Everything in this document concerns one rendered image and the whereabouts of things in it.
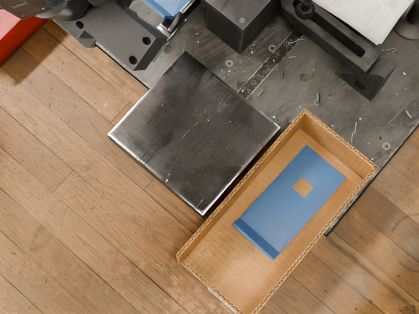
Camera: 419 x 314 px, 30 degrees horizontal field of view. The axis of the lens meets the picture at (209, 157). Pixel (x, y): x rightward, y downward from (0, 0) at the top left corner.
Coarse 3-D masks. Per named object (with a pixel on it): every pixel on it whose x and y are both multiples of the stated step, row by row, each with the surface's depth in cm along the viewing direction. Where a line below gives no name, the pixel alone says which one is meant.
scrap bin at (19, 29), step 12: (0, 12) 110; (0, 24) 110; (12, 24) 104; (24, 24) 106; (36, 24) 109; (0, 36) 104; (12, 36) 105; (24, 36) 108; (0, 48) 105; (12, 48) 108; (0, 60) 107
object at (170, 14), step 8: (144, 0) 99; (152, 0) 101; (160, 0) 102; (168, 0) 102; (176, 0) 102; (184, 0) 102; (152, 8) 99; (160, 8) 100; (168, 8) 102; (176, 8) 102; (168, 16) 100
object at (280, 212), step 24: (288, 168) 104; (312, 168) 104; (264, 192) 104; (288, 192) 104; (312, 192) 104; (264, 216) 103; (288, 216) 103; (312, 216) 103; (264, 240) 102; (288, 240) 102
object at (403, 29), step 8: (416, 0) 105; (408, 8) 111; (416, 8) 106; (400, 16) 110; (408, 16) 109; (416, 16) 108; (400, 24) 110; (408, 24) 110; (416, 24) 110; (400, 32) 110; (408, 32) 110; (416, 32) 110
